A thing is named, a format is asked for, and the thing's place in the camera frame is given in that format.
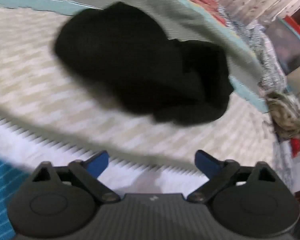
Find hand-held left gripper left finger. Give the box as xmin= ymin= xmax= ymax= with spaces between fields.
xmin=31 ymin=150 xmax=122 ymax=204

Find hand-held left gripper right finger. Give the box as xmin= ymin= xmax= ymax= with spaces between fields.
xmin=186 ymin=149 xmax=277 ymax=203

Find black pants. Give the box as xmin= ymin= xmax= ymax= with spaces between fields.
xmin=54 ymin=1 xmax=235 ymax=125

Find brown fuzzy cloth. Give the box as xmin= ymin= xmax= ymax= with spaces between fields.
xmin=264 ymin=91 xmax=300 ymax=142

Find cream patterned bed sheet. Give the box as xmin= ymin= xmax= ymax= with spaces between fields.
xmin=0 ymin=2 xmax=280 ymax=195

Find white and blue patterned cloth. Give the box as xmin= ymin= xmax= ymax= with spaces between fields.
xmin=215 ymin=5 xmax=290 ymax=94

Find grey cushion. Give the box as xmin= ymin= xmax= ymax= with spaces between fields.
xmin=265 ymin=17 xmax=300 ymax=75

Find grey blanket with teal border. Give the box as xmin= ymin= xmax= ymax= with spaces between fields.
xmin=0 ymin=0 xmax=269 ymax=112

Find red floral pillow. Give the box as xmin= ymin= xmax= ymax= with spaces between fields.
xmin=185 ymin=0 xmax=227 ymax=27

